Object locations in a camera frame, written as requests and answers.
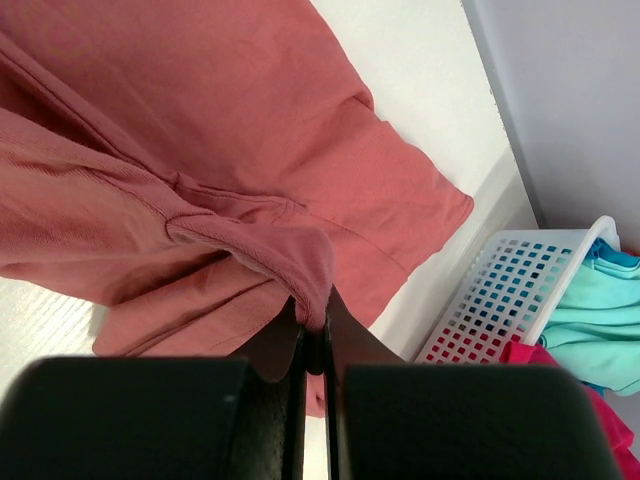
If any white plastic bin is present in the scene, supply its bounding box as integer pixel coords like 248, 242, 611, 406
415, 216, 620, 364

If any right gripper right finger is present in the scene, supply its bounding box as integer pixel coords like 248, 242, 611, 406
324, 293, 623, 479

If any teal t shirt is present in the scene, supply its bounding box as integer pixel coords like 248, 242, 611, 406
540, 239, 639, 396

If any crimson red t shirt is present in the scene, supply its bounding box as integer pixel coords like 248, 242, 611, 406
500, 341, 639, 480

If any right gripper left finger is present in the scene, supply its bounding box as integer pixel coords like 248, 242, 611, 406
1, 300, 305, 479

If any salmon pink t shirt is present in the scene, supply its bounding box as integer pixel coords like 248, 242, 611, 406
0, 0, 475, 419

